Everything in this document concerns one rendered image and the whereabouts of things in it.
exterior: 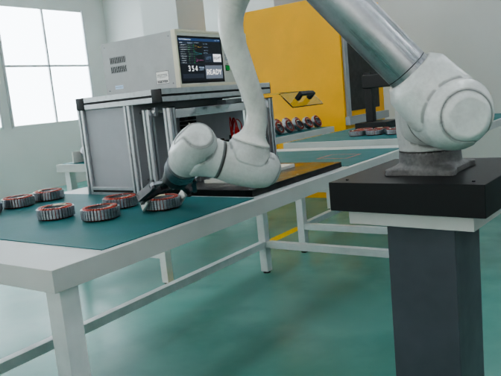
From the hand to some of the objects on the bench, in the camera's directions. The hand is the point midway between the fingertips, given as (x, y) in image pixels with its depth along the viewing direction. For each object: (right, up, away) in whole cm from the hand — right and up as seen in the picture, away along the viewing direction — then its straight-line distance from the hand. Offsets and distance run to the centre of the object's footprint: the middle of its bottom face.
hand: (162, 201), depth 176 cm
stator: (0, -2, +1) cm, 2 cm away
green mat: (+45, +19, +110) cm, 120 cm away
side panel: (-24, +2, +41) cm, 48 cm away
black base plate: (+26, +7, +45) cm, 53 cm away
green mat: (-28, -4, +6) cm, 29 cm away
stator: (-33, -5, +2) cm, 33 cm away
